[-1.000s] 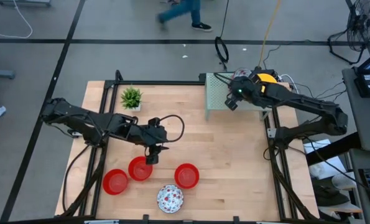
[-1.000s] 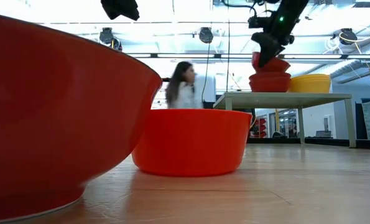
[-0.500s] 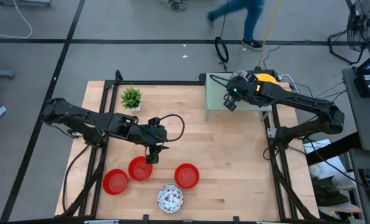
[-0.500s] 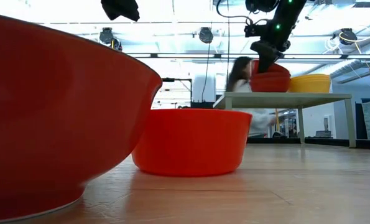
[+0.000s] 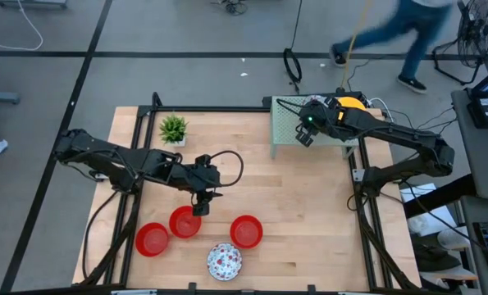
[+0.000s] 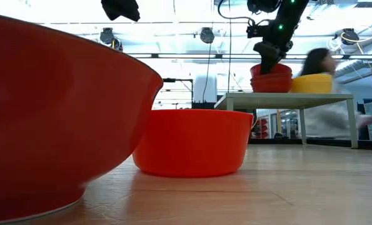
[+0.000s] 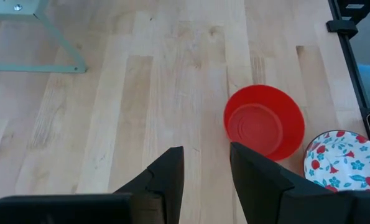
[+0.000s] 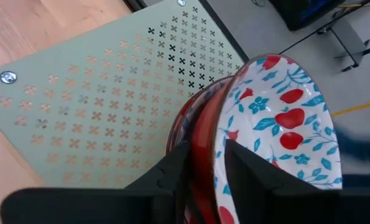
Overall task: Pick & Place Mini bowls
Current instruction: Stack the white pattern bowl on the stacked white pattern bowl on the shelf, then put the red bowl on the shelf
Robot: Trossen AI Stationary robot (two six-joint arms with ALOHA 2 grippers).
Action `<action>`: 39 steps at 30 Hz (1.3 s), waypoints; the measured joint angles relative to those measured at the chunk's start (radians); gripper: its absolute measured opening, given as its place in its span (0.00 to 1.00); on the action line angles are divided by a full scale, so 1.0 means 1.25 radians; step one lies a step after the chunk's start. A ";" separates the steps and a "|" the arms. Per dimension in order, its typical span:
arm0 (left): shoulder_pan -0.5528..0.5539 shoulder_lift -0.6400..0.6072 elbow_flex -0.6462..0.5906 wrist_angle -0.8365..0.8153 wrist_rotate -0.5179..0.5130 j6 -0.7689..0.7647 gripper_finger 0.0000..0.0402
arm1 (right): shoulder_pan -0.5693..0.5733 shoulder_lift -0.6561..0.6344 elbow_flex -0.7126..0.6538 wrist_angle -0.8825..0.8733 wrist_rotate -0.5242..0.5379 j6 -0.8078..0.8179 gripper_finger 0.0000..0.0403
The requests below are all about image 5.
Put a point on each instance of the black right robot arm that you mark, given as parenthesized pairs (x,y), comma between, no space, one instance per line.
(411,139)

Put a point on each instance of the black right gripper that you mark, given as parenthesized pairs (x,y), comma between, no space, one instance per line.
(321,116)

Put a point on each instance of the black diagonal beam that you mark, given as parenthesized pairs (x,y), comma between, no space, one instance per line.
(440,196)

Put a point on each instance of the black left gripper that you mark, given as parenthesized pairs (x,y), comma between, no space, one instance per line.
(200,176)

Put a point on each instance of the red plastic mini bowl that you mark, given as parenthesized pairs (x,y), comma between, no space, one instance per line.
(182,225)
(246,232)
(152,239)

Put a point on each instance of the black floor fan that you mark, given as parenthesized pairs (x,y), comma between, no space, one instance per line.
(482,28)

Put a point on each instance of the yellow mini bowl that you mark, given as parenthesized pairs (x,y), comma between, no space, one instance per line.
(352,102)

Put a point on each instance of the green plant in white pot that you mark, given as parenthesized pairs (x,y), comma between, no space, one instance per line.
(173,129)

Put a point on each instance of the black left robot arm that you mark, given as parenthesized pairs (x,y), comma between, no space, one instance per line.
(92,149)

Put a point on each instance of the grey desk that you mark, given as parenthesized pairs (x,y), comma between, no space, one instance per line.
(473,213)
(485,164)

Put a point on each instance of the black aluminium table frame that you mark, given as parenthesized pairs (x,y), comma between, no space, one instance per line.
(206,109)

